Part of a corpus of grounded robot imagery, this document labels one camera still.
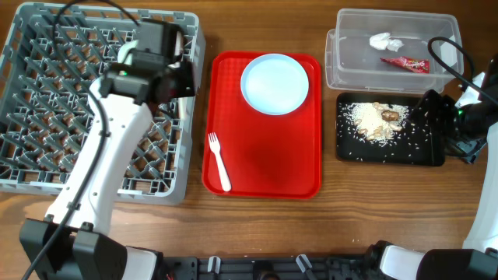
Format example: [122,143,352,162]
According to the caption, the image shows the red snack wrapper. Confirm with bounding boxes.
[380,56,430,74]

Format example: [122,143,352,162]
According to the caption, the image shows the rice and food scraps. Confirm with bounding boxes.
[337,100,433,163]

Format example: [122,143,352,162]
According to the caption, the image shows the white plastic fork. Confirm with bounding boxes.
[208,132,232,192]

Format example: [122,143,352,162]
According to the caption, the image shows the white napkin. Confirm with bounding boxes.
[369,33,404,52]

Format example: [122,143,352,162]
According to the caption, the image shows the light blue plate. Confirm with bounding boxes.
[240,54,310,116]

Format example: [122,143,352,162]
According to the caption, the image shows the white plastic spoon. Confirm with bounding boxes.
[177,97,188,120]

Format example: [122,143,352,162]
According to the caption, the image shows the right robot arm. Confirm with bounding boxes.
[364,102,497,279]

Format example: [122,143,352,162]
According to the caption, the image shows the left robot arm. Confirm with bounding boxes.
[19,19,195,279]

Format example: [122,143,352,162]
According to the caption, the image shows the black waste tray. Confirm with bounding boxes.
[335,91,446,167]

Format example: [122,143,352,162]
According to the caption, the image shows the grey dishwasher rack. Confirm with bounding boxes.
[1,2,205,205]

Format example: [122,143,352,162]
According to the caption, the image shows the clear plastic bin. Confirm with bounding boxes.
[324,9,461,93]

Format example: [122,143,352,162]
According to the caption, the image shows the red serving tray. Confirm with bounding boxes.
[206,51,322,199]

